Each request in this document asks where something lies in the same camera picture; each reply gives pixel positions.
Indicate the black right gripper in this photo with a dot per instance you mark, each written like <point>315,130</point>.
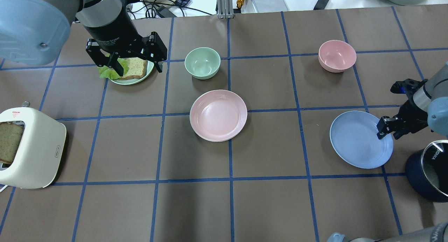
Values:
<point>410,113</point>

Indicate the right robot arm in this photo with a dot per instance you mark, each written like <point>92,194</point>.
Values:
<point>426,106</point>

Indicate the pink plate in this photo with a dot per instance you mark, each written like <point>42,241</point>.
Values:
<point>218,111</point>

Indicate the green lettuce leaf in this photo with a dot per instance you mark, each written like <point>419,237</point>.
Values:
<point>106,72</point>

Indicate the blue plate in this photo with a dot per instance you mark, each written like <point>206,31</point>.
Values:
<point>353,136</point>

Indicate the green plate with food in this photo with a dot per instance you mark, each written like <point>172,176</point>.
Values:
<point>133,81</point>

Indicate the pink bowl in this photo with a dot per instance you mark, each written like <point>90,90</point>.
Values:
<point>336,56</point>

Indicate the bread slice in toaster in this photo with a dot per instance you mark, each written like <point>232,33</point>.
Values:
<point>10,138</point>

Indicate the dark blue saucepan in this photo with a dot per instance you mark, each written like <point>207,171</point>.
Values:
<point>417,179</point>

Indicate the cream white toaster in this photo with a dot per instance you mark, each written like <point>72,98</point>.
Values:
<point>39,152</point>

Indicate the bread slice on plate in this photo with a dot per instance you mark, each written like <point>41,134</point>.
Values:
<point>137,68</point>

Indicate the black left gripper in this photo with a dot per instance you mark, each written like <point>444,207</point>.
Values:
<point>111,35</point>

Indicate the mint green bowl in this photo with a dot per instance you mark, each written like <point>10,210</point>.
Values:
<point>202,63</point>

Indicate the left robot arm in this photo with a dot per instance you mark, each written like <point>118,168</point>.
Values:
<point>33,32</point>

